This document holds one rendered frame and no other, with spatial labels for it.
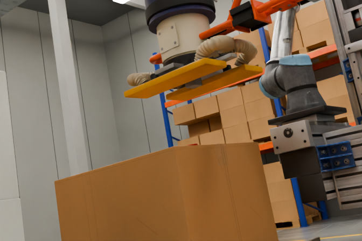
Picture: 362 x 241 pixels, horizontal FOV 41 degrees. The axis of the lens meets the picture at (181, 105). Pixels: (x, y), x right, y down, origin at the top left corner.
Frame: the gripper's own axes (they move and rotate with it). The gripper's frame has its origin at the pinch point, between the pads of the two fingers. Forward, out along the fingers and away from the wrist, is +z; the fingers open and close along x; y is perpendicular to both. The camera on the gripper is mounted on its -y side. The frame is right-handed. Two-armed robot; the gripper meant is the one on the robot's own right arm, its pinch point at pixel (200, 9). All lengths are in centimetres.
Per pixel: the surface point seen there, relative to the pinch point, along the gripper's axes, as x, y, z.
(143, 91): -1, -43, 37
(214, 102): 437, 680, -117
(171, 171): -13, -51, 64
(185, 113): 516, 679, -114
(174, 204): -12, -51, 72
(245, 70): -28, -27, 37
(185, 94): -2.0, -23.1, 37.2
